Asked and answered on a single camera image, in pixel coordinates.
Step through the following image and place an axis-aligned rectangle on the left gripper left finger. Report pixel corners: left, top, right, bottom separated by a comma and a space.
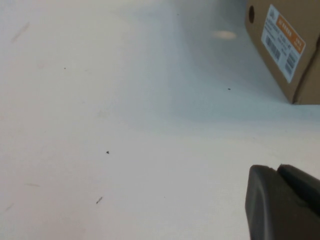
244, 164, 320, 240

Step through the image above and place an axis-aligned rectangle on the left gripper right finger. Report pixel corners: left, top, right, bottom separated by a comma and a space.
276, 163, 320, 219

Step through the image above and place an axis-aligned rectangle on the brown cardboard shoe box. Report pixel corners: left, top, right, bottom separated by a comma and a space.
244, 0, 320, 105

